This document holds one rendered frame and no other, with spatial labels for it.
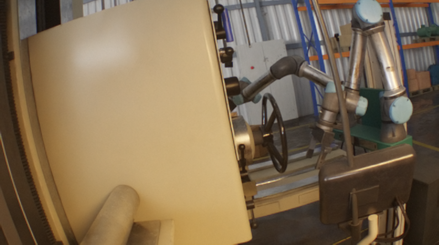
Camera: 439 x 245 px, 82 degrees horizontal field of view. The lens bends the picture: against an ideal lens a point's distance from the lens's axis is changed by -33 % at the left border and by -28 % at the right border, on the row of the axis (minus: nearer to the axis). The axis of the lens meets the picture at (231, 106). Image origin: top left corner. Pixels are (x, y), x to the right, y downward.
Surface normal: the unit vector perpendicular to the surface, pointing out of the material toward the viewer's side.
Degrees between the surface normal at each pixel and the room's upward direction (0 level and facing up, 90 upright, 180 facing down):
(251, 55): 90
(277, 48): 90
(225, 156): 90
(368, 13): 82
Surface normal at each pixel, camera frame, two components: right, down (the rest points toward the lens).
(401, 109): -0.16, 0.27
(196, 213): 0.11, 0.09
